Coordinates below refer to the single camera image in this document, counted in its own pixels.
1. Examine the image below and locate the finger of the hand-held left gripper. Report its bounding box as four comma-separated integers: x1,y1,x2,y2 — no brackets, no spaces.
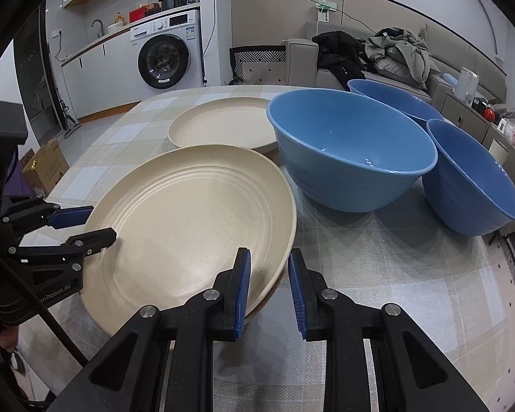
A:
9,227,118,274
2,197,95,235

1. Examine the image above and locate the purple cloth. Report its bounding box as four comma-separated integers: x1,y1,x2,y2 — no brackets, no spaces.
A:
0,150,36,201

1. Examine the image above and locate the person's left hand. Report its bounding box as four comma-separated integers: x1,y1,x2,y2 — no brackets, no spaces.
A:
0,307,20,352

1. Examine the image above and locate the black glass appliance door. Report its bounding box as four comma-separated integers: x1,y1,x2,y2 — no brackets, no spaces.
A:
13,9,66,130

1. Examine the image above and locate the white tall appliance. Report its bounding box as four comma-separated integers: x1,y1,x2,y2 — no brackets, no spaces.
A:
457,68,480,104

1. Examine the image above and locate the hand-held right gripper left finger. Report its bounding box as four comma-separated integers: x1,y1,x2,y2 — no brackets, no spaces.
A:
47,247,252,412

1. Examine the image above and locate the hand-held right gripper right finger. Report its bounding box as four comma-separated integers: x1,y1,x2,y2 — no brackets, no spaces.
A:
287,248,490,412

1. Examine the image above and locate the grey jacket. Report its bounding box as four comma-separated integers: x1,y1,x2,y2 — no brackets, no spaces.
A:
364,28,443,91

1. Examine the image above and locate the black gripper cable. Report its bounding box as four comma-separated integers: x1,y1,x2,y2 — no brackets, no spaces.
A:
0,238,89,367

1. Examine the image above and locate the black jacket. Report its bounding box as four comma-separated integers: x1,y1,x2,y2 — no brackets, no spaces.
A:
312,31,375,91

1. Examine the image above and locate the blue bowl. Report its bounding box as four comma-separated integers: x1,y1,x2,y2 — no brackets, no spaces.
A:
266,88,438,213
347,79,445,123
421,118,515,237

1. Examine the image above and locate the black white patterned cushion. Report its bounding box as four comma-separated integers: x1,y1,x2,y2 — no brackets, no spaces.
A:
229,46,288,87

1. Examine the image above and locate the grey sofa console cabinet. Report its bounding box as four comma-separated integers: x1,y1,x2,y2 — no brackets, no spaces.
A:
433,76,515,190

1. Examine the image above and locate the grey sofa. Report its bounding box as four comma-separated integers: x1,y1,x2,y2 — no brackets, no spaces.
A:
285,21,508,113

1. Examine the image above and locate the cardboard box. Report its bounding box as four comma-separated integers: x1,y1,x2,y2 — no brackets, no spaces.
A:
21,137,70,198

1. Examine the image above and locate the white washing machine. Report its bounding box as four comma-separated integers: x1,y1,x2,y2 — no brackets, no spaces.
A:
129,9,205,91

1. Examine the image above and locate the white green power strip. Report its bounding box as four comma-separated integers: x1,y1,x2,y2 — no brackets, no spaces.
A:
313,1,340,22

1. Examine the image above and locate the large beige ribbed plate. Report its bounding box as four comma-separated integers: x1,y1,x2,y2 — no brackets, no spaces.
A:
81,146,298,337

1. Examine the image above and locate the upright mop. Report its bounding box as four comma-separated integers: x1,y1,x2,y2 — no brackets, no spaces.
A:
53,81,83,139

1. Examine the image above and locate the white kitchen counter cabinet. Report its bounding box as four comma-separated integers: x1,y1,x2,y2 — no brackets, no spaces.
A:
47,26,135,122

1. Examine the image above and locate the small beige plate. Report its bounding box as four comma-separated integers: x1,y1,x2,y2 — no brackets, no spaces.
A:
168,97,279,154

